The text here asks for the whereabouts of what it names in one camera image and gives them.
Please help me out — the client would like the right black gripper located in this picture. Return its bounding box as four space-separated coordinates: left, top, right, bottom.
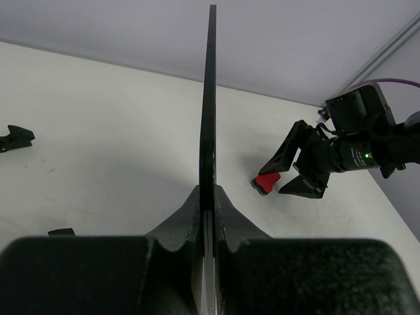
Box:
259 120 335 199

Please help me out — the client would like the red bone-shaped eraser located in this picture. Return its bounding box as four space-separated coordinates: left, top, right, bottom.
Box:
251 173 281 196

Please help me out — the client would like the small black-framed whiteboard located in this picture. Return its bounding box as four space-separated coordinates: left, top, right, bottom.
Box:
199 5 217 314

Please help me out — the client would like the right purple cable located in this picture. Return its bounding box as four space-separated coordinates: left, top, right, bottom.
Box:
347 77 420 91

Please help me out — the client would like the black wire whiteboard stand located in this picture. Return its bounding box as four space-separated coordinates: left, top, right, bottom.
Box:
1 125 75 236

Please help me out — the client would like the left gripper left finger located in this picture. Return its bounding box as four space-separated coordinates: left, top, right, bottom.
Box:
1 188 201 314

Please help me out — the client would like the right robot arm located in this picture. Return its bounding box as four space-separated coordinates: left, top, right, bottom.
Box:
259 113 419 199

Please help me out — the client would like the right aluminium frame post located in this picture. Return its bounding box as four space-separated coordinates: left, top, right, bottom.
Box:
335 12 419 94

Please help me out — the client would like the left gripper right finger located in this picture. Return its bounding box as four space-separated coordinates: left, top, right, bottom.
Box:
215 186 419 314

